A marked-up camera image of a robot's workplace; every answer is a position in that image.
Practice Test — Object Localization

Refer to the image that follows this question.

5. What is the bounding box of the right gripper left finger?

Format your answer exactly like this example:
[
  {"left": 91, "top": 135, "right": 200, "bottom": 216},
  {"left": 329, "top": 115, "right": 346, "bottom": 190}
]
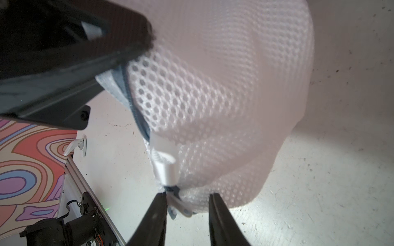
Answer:
[{"left": 126, "top": 193, "right": 167, "bottom": 246}]

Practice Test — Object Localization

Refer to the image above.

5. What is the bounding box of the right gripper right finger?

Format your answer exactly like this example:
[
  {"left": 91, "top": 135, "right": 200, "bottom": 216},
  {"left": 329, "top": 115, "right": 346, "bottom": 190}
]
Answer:
[{"left": 209, "top": 193, "right": 251, "bottom": 246}]

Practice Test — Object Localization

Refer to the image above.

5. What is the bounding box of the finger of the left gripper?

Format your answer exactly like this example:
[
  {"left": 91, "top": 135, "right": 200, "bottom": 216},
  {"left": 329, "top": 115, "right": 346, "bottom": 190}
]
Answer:
[{"left": 1, "top": 1, "right": 153, "bottom": 130}]

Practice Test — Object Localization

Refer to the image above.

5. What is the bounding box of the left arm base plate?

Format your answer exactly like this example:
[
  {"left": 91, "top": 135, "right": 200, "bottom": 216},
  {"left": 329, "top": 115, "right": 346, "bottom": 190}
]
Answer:
[{"left": 80, "top": 192, "right": 120, "bottom": 246}]

